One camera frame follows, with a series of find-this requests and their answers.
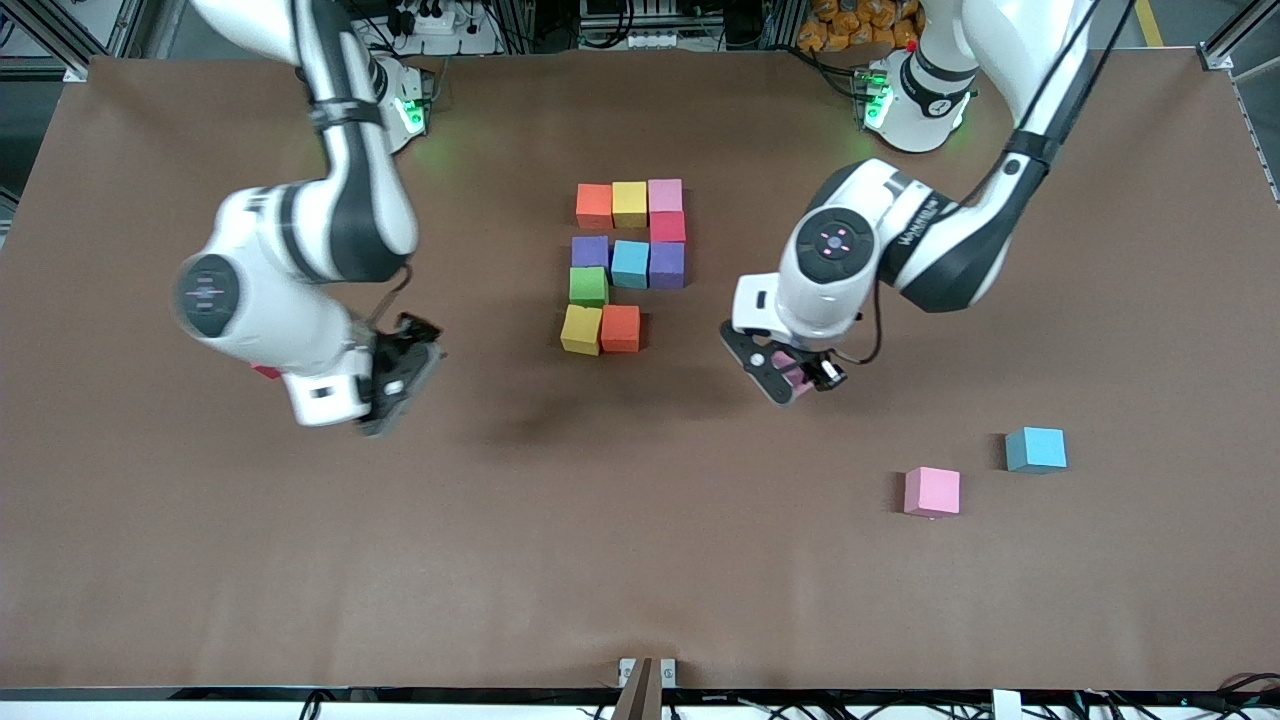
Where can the aluminium frame profile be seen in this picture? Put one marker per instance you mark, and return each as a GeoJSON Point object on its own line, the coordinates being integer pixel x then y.
{"type": "Point", "coordinates": [1218, 57]}
{"type": "Point", "coordinates": [58, 40]}

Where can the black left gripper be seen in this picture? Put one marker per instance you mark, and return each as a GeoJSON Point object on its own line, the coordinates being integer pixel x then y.
{"type": "Point", "coordinates": [822, 366]}

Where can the blue foam cube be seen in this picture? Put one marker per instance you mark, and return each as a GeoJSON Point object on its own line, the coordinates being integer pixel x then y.
{"type": "Point", "coordinates": [630, 263]}
{"type": "Point", "coordinates": [1036, 448]}

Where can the white tag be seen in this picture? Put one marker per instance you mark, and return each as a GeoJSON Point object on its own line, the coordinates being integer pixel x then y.
{"type": "Point", "coordinates": [1006, 705]}

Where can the green foam cube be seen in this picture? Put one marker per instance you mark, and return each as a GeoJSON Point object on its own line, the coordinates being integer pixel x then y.
{"type": "Point", "coordinates": [589, 285]}

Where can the crimson foam cube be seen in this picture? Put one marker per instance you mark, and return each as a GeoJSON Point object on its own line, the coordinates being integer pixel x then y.
{"type": "Point", "coordinates": [268, 372]}
{"type": "Point", "coordinates": [668, 227]}

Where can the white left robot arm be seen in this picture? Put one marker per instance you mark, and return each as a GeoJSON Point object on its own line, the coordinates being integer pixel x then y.
{"type": "Point", "coordinates": [830, 290]}

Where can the light purple foam cube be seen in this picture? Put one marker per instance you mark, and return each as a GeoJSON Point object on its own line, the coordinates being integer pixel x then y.
{"type": "Point", "coordinates": [668, 265]}

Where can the brown table cover sheet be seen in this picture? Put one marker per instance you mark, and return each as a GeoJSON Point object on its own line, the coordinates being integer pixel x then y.
{"type": "Point", "coordinates": [640, 550]}

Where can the bag of orange items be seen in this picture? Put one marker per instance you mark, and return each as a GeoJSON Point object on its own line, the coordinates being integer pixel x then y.
{"type": "Point", "coordinates": [850, 25]}

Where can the white power strip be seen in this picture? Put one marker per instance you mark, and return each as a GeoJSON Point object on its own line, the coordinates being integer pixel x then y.
{"type": "Point", "coordinates": [470, 42]}

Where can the dark purple foam cube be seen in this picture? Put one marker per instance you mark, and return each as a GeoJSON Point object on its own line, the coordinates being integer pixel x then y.
{"type": "Point", "coordinates": [590, 250]}

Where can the yellow foam cube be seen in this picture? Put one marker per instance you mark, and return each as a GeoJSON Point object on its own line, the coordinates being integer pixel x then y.
{"type": "Point", "coordinates": [630, 205]}
{"type": "Point", "coordinates": [581, 330]}

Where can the orange foam cube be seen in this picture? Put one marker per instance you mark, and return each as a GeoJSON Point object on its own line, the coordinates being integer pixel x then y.
{"type": "Point", "coordinates": [620, 328]}
{"type": "Point", "coordinates": [595, 206]}

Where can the metal bracket with brown post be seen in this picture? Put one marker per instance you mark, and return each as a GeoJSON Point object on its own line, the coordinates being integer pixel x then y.
{"type": "Point", "coordinates": [646, 690]}

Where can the metal equipment rack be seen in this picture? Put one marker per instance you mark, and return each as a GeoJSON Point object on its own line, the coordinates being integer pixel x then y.
{"type": "Point", "coordinates": [650, 20]}

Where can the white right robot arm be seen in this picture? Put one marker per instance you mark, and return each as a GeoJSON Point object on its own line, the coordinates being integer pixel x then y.
{"type": "Point", "coordinates": [270, 310]}

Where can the pink foam cube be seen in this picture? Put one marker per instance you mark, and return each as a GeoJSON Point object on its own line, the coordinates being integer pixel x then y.
{"type": "Point", "coordinates": [932, 490]}
{"type": "Point", "coordinates": [666, 195]}
{"type": "Point", "coordinates": [797, 375]}

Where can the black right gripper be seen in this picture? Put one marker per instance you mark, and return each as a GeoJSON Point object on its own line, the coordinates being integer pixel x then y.
{"type": "Point", "coordinates": [393, 362]}

